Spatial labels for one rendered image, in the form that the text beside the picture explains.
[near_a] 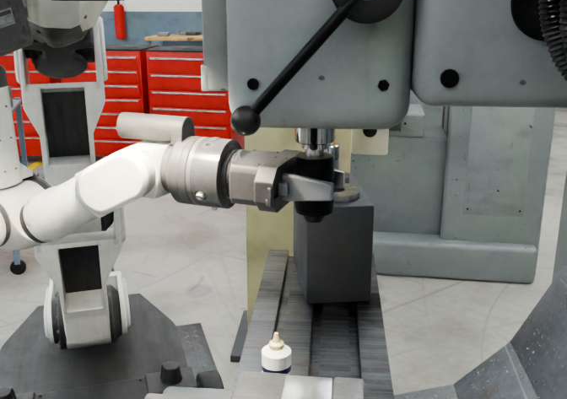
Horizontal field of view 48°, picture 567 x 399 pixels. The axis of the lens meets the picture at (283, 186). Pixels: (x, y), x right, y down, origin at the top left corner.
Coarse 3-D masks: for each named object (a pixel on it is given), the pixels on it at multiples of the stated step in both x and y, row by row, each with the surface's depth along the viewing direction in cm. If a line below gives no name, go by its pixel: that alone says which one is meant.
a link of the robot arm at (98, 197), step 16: (112, 160) 80; (128, 160) 79; (144, 160) 79; (80, 176) 82; (96, 176) 81; (112, 176) 80; (128, 176) 80; (144, 176) 79; (80, 192) 83; (96, 192) 82; (112, 192) 81; (128, 192) 80; (144, 192) 80; (96, 208) 83; (112, 208) 82
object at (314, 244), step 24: (336, 192) 116; (360, 192) 120; (336, 216) 113; (360, 216) 113; (312, 240) 114; (336, 240) 114; (360, 240) 115; (312, 264) 115; (336, 264) 116; (360, 264) 116; (312, 288) 116; (336, 288) 117; (360, 288) 117
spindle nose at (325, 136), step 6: (300, 132) 74; (306, 132) 74; (318, 132) 73; (324, 132) 74; (330, 132) 74; (294, 138) 76; (300, 138) 74; (306, 138) 74; (318, 138) 74; (324, 138) 74; (330, 138) 74; (306, 144) 74; (318, 144) 74; (324, 144) 74
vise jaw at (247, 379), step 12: (240, 372) 77; (252, 372) 77; (264, 372) 77; (240, 384) 74; (252, 384) 74; (264, 384) 74; (276, 384) 74; (240, 396) 72; (252, 396) 72; (264, 396) 72; (276, 396) 72
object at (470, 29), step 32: (416, 0) 63; (448, 0) 59; (480, 0) 59; (512, 0) 58; (416, 32) 63; (448, 32) 60; (480, 32) 60; (512, 32) 59; (416, 64) 63; (448, 64) 61; (480, 64) 61; (512, 64) 60; (544, 64) 60; (448, 96) 62; (480, 96) 62; (512, 96) 61; (544, 96) 61
